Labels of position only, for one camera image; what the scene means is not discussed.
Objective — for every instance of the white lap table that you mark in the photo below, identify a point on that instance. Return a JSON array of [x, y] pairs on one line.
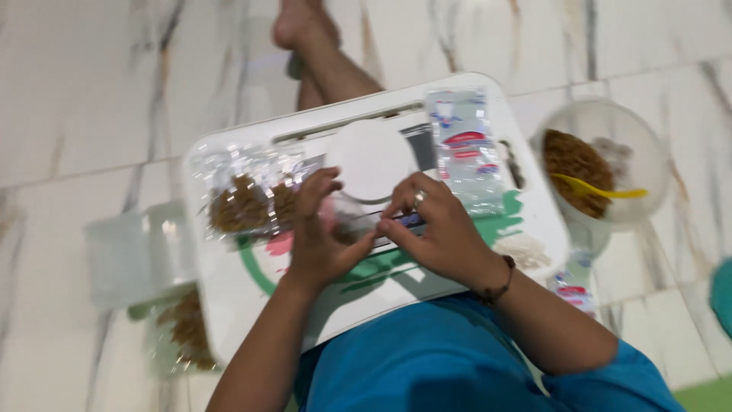
[[366, 114]]

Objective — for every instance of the large clear bag of snack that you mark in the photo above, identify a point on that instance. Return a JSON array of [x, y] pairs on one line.
[[186, 332]]

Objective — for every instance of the person's right hand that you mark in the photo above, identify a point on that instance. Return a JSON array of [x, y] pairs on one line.
[[446, 234]]

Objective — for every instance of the translucent white plastic container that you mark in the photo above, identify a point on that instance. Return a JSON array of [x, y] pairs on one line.
[[134, 254]]

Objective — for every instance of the pack of empty plastic bags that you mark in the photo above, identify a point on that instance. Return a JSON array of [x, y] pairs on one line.
[[575, 286], [464, 149]]

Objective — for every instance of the clear bag of brown snack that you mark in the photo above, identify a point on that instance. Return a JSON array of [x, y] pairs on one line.
[[240, 207], [283, 201]]

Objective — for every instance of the person's left hand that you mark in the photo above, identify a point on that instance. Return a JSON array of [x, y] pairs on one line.
[[311, 240]]

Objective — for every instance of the teal round object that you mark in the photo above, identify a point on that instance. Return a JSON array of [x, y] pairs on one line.
[[722, 297]]

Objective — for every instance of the brown snack heap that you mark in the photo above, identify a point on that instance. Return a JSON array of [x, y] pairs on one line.
[[572, 160]]

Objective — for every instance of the white round kitchen scale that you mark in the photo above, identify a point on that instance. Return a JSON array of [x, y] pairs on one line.
[[370, 157]]

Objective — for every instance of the green mat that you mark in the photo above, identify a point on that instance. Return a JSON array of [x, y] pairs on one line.
[[706, 396]]

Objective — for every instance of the small clear snack bag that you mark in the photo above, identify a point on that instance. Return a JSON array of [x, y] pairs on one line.
[[357, 220]]

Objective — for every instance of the yellow plastic spoon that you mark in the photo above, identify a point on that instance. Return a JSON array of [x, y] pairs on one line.
[[606, 191]]

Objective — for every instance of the clear plastic bowl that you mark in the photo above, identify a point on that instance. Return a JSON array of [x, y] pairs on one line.
[[635, 154]]

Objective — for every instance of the person's legs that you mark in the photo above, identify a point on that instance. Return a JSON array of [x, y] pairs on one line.
[[323, 57]]

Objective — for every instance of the blue shirt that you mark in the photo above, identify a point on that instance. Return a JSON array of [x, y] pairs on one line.
[[457, 360]]

